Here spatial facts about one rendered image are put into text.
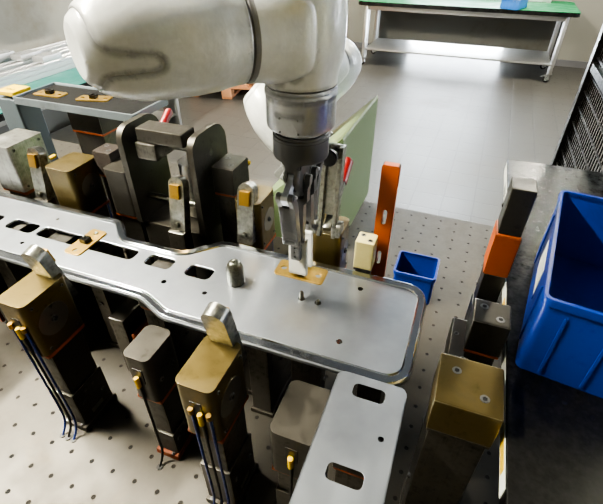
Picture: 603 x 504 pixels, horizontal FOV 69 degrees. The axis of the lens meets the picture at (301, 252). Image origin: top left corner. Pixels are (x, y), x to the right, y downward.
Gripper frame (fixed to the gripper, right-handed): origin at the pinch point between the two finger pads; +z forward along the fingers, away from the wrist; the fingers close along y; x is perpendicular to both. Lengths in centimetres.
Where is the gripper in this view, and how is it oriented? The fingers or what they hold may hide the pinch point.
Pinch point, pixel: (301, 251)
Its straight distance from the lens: 69.3
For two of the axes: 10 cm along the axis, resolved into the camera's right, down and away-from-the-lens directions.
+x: 9.3, 2.2, -2.8
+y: -3.6, 5.6, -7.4
